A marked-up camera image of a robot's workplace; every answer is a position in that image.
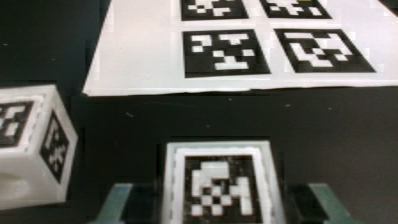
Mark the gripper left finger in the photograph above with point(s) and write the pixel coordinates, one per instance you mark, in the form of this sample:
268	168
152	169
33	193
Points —
129	205

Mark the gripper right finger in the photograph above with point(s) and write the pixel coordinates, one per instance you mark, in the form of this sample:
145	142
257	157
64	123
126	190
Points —
314	207

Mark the white small tagged cube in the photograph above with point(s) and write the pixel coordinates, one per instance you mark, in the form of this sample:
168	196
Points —
220	187

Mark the white tagged block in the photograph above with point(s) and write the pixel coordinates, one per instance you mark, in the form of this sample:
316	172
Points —
37	145

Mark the white marker tag board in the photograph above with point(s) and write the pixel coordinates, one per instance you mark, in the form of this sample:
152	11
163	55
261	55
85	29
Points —
186	46

